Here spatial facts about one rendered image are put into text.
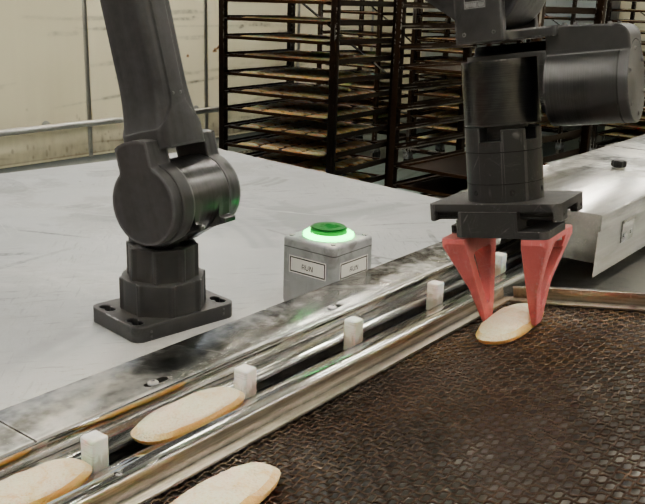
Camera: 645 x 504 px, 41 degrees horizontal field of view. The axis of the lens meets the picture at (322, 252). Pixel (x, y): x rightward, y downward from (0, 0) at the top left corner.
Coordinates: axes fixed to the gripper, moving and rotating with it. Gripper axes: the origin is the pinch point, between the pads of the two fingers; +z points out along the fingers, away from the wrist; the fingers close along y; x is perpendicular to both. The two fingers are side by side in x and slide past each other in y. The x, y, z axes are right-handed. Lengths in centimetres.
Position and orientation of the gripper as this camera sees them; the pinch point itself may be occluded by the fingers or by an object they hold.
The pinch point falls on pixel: (511, 312)
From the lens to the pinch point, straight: 69.3
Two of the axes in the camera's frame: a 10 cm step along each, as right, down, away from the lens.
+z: 0.9, 9.8, 1.9
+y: 8.5, 0.3, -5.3
